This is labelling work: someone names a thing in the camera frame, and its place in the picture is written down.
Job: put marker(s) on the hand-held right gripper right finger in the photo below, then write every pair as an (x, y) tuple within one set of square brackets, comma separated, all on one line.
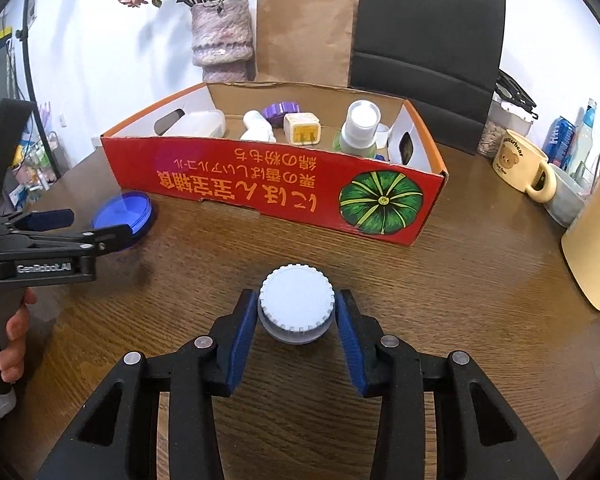
[(350, 340)]

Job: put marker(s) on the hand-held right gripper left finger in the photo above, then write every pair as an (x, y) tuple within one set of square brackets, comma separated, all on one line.
[(242, 340)]

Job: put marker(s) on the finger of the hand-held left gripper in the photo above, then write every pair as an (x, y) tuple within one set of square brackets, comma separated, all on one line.
[(105, 237), (47, 220)]

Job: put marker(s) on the dark blue round lid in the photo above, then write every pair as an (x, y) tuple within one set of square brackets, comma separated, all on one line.
[(125, 210)]

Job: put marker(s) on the white ridged round cap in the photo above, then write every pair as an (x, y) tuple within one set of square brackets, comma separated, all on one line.
[(297, 300)]

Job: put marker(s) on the red cardboard box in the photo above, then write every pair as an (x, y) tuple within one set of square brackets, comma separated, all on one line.
[(260, 180)]

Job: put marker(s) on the blue gear-shaped lid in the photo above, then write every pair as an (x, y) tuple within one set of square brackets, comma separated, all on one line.
[(378, 157)]

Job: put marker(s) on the white spray bottle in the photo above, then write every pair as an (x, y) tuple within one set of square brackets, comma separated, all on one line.
[(257, 127)]

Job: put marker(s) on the purple gear-shaped lid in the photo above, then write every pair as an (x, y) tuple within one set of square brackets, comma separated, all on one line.
[(277, 110)]

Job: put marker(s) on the beige cube box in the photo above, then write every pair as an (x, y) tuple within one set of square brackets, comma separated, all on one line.
[(302, 130)]

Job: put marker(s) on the green spray bottle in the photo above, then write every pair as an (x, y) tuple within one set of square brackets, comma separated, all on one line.
[(362, 120)]

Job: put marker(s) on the person's left hand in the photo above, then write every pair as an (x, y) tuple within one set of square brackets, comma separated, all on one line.
[(14, 340)]

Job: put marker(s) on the black light stand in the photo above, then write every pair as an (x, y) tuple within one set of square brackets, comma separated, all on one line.
[(26, 60)]

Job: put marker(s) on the pink mottled vase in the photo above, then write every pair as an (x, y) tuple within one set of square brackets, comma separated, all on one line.
[(222, 35)]

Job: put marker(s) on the yellow bear mug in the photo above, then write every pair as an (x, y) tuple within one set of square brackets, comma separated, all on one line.
[(517, 160)]

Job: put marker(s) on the glass jar with black clips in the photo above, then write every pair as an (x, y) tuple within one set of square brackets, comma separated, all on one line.
[(490, 135)]

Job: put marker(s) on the grey-white cup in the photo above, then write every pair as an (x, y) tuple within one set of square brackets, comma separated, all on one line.
[(567, 200)]

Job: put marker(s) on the cream thermos jug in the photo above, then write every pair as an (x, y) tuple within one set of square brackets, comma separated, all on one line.
[(597, 250)]

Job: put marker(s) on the brown paper bag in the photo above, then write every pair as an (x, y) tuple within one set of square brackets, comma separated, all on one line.
[(305, 35)]

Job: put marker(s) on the blue drink can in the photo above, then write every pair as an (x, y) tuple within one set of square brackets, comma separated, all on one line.
[(560, 140)]

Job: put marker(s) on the black paper bag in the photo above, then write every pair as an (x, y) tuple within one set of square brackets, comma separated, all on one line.
[(425, 35)]

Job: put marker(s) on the clear bottle with blue cap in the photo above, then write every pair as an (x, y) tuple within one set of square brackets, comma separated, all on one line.
[(585, 130)]

